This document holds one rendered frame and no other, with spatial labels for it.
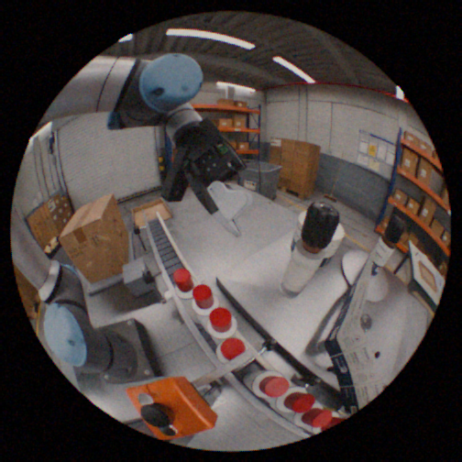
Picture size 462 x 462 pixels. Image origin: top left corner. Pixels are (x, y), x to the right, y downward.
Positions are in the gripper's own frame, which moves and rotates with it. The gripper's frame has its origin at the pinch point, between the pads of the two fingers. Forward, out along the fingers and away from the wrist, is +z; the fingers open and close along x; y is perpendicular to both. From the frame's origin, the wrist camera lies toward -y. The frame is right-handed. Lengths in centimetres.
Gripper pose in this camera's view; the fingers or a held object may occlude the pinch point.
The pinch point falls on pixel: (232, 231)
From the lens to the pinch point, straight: 24.1
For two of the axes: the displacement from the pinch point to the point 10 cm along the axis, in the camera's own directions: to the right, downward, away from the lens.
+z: 4.9, 8.7, -0.1
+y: 8.1, -4.5, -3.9
